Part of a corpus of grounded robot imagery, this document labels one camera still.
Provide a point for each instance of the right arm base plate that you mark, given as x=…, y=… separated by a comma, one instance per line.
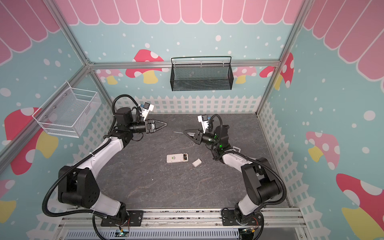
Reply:
x=233, y=217

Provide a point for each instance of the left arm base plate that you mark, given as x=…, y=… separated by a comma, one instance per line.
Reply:
x=130, y=218

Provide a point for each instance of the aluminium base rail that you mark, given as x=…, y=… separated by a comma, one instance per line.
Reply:
x=279, y=224

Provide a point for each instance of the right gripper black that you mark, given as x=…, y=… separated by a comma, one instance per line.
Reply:
x=198, y=136

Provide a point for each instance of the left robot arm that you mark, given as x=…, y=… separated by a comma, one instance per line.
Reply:
x=77, y=184

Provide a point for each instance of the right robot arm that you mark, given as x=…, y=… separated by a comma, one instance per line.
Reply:
x=263, y=185

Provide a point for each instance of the black mesh wall basket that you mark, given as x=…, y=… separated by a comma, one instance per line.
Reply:
x=209, y=73

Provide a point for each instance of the white mesh wall basket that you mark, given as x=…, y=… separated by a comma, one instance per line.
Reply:
x=68, y=112

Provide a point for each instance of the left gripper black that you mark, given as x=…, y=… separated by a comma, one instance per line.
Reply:
x=165, y=125

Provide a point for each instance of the white remote control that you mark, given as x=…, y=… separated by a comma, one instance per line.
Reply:
x=237, y=149
x=177, y=158

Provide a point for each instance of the white slotted cable duct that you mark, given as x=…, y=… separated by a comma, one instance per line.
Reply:
x=171, y=234

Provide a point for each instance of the white battery cover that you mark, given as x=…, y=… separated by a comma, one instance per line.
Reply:
x=197, y=163

